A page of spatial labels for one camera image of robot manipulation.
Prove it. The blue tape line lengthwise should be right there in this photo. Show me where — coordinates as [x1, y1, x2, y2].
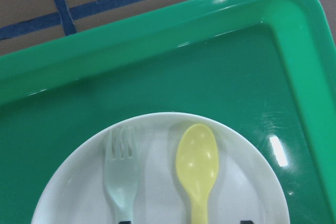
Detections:
[54, 0, 77, 36]

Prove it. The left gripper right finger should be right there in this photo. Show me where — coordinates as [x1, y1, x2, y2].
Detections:
[240, 220, 253, 224]

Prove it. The yellow plastic spoon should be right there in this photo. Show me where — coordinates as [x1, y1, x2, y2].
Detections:
[175, 124, 219, 223]

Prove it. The green plastic tray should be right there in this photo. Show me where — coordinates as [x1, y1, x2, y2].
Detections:
[1, 0, 335, 223]

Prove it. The white round plate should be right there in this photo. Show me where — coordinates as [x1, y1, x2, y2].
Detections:
[32, 112, 290, 223]

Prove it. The pale green plastic fork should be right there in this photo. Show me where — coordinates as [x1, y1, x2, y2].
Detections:
[104, 127, 140, 223]

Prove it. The blue tape line crosswise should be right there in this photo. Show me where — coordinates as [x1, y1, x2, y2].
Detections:
[0, 0, 247, 40]

